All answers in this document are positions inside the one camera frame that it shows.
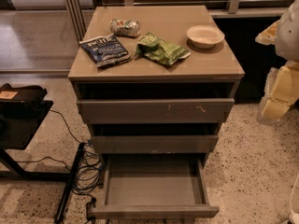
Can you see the crushed silver can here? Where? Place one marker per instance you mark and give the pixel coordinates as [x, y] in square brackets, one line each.
[125, 27]

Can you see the black bag with label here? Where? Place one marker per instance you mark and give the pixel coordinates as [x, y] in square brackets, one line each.
[26, 96]

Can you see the grey drawer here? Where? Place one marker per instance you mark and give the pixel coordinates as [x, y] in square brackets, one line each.
[154, 186]
[128, 103]
[155, 138]

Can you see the white paper bowl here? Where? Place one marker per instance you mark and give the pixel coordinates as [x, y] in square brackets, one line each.
[205, 37]

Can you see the black power adapter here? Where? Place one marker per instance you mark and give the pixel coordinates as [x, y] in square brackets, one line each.
[89, 212]

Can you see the grey bottom drawer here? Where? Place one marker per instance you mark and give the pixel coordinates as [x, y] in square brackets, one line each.
[154, 186]

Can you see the blue chip bag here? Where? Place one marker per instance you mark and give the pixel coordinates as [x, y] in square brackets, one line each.
[105, 51]

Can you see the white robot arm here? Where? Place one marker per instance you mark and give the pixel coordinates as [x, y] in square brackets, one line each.
[287, 37]

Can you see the grey middle drawer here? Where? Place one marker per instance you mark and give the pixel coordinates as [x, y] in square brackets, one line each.
[155, 138]

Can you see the black side table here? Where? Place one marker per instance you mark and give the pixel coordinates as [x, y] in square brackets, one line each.
[16, 133]

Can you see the grey top drawer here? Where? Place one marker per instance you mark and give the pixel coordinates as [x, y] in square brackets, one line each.
[128, 103]

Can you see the green chip bag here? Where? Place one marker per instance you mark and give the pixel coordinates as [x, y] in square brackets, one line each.
[156, 49]

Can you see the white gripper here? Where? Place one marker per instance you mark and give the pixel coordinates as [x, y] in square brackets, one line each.
[289, 36]

